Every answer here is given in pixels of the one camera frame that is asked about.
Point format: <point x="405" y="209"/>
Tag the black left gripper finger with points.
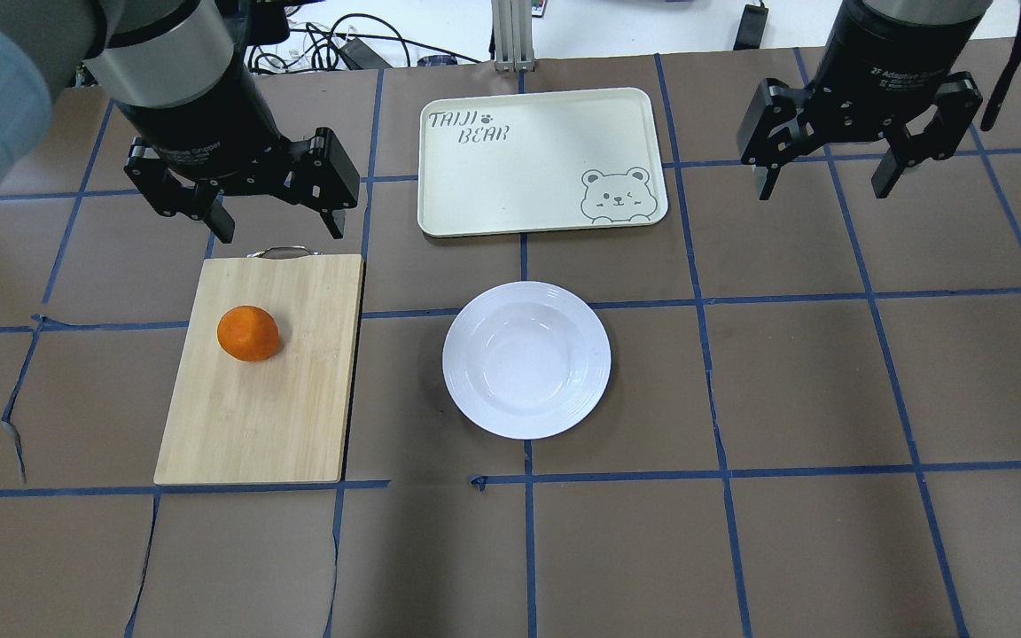
<point x="333" y="217"/>
<point x="206" y="206"/>

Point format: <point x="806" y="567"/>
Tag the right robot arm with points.
<point x="886" y="74"/>

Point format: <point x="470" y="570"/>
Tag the black power adapter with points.
<point x="752" y="26"/>

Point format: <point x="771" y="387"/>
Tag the cream bear tray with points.
<point x="550" y="161"/>

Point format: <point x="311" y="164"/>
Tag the bamboo cutting board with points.
<point x="282" y="420"/>

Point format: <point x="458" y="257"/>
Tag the aluminium frame post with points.
<point x="513" y="36"/>

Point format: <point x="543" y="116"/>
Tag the white ceramic plate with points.
<point x="526" y="360"/>

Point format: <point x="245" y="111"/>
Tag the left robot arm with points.
<point x="177" y="71"/>

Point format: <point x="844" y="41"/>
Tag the orange fruit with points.
<point x="248" y="333"/>

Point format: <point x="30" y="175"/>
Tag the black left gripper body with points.
<point x="200" y="115"/>

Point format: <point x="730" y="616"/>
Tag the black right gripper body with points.
<point x="881" y="71"/>

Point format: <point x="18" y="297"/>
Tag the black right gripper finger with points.
<point x="766" y="177"/>
<point x="891" y="169"/>

